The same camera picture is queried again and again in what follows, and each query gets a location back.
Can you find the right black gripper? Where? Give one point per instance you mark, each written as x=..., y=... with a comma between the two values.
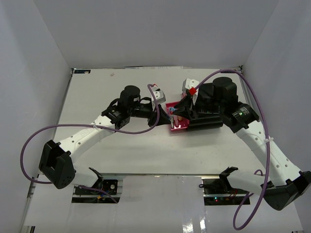
x=185, y=107

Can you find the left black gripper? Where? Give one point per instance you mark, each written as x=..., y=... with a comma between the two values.
x=153, y=113

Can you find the pink correction tape pen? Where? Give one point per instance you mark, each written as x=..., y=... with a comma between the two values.
x=176, y=121

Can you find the black drawer organizer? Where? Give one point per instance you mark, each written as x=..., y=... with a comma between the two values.
x=206, y=121

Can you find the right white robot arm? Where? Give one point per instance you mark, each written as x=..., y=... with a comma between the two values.
x=286, y=182

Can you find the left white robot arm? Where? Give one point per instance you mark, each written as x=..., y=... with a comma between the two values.
x=58, y=160

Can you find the blue corner label left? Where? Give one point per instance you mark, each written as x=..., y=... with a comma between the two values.
x=82, y=71

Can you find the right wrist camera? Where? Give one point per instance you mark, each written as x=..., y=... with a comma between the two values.
x=189, y=86

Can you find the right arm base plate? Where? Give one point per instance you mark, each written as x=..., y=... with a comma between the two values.
x=217, y=186

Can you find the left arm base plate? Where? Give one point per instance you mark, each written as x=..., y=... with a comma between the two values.
x=109, y=186

